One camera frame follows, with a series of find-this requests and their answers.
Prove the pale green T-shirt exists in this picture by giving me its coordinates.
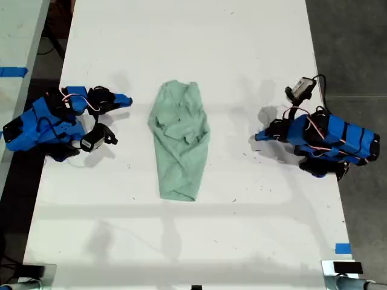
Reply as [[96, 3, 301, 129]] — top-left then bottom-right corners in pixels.
[[147, 79, 211, 202]]

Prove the long blue tape strip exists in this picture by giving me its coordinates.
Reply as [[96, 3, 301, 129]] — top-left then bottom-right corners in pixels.
[[0, 66, 28, 78]]

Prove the white side table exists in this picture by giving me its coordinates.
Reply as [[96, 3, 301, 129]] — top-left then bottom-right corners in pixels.
[[0, 0, 51, 194]]

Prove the short blue tape strip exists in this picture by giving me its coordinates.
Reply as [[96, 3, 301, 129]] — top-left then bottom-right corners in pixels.
[[334, 242, 353, 255]]

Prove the small black box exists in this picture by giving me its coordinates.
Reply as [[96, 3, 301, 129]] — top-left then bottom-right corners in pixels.
[[333, 261, 363, 274], [21, 263, 47, 279]]

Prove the grey metal pipe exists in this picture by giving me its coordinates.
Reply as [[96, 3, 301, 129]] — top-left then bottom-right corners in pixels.
[[334, 275, 387, 290], [0, 279, 44, 290]]

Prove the black grey camera box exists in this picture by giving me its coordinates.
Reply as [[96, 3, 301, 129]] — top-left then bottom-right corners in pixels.
[[79, 123, 106, 152], [285, 76, 317, 100]]

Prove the black camera cable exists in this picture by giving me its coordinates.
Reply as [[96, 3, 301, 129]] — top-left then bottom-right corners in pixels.
[[314, 74, 330, 115]]

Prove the black floor cable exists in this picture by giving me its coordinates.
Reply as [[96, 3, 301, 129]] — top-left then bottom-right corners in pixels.
[[36, 25, 67, 60]]

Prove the metal table bracket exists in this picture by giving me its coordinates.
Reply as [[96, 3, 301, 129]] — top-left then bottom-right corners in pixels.
[[17, 262, 57, 285], [320, 259, 364, 290]]

